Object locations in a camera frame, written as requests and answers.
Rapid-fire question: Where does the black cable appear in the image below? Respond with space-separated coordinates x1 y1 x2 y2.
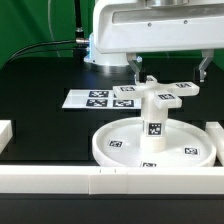
6 39 90 64

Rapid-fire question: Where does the white round table top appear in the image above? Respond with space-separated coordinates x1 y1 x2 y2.
92 117 216 168

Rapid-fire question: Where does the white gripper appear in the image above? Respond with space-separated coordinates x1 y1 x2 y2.
93 0 224 83

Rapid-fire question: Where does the white front fence bar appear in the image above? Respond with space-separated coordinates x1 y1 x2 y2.
0 165 224 195

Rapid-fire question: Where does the white marker sheet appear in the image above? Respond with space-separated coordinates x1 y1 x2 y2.
63 90 141 109

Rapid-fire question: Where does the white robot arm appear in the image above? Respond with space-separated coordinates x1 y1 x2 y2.
85 0 224 81

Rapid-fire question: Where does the black pole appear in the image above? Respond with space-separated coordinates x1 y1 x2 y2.
74 0 84 63

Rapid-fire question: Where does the white left fence bar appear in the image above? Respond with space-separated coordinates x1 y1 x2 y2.
0 120 13 154

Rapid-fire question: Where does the white cross table base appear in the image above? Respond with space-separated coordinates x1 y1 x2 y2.
113 75 200 109

